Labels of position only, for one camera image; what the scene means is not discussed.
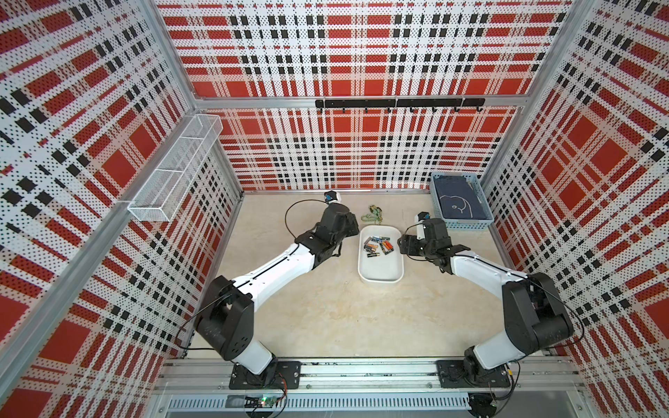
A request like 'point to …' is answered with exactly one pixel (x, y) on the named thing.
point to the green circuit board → (258, 402)
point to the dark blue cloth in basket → (457, 199)
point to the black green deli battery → (373, 254)
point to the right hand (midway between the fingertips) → (411, 239)
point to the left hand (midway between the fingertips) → (359, 216)
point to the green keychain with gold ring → (375, 214)
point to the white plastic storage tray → (380, 259)
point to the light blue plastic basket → (458, 224)
